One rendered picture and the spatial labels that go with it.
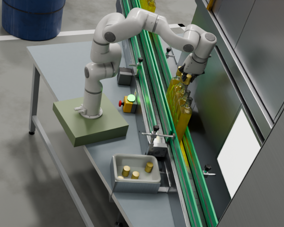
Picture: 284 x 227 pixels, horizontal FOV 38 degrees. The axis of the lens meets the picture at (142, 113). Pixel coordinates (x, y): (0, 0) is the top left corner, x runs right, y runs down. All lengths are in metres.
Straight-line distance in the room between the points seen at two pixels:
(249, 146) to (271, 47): 0.40
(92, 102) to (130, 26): 0.55
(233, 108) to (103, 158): 0.71
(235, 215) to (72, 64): 1.91
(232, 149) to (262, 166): 0.91
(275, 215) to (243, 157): 0.88
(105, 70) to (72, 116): 0.32
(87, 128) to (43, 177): 0.91
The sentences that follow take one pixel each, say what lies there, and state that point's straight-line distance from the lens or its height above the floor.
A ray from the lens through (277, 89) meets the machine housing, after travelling 1.63.
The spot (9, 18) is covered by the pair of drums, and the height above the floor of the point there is 0.18.
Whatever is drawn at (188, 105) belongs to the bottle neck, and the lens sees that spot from 2.02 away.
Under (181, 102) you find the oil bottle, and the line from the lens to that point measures 2.07.
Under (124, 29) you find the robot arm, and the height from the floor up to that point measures 1.42.
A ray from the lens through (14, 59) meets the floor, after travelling 4.08.
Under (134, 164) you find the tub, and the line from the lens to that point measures 2.09.
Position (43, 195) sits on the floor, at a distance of 2.90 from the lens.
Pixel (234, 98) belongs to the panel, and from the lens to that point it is 1.86.
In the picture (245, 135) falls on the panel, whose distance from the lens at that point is 1.75.
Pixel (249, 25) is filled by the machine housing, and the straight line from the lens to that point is 1.90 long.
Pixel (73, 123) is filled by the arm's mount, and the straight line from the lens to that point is 2.20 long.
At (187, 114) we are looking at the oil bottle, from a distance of 2.04.
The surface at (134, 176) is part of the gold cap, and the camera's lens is 2.00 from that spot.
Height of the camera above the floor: 2.27
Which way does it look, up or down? 38 degrees down
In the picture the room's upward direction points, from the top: 16 degrees clockwise
